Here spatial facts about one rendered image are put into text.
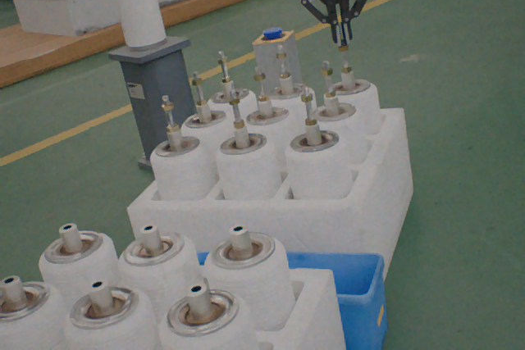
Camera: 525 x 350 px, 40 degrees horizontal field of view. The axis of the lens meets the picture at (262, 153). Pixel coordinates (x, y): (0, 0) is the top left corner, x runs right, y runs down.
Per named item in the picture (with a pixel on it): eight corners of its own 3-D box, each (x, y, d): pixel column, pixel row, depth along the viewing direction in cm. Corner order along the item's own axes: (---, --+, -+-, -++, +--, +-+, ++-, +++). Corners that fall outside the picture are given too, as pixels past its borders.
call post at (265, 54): (278, 180, 159) (252, 44, 147) (288, 166, 165) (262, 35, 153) (309, 179, 157) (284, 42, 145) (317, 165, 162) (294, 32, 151)
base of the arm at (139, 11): (121, 50, 171) (102, -22, 164) (152, 38, 176) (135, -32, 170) (143, 52, 164) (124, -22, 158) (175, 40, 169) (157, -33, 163)
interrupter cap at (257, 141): (276, 141, 113) (276, 137, 113) (240, 160, 109) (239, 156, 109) (246, 134, 119) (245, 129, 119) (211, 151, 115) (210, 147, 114)
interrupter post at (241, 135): (254, 144, 114) (250, 125, 113) (243, 151, 113) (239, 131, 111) (244, 142, 116) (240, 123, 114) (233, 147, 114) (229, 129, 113)
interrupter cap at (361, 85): (377, 83, 130) (376, 79, 130) (359, 97, 125) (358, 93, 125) (340, 82, 135) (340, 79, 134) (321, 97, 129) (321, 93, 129)
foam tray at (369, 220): (152, 299, 124) (125, 208, 117) (234, 193, 157) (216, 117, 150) (375, 311, 110) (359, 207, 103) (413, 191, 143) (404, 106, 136)
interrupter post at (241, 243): (230, 258, 83) (224, 234, 82) (238, 247, 85) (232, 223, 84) (249, 259, 82) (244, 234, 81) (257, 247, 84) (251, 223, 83)
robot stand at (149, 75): (138, 166, 183) (106, 52, 171) (183, 144, 191) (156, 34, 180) (171, 177, 172) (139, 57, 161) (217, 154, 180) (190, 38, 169)
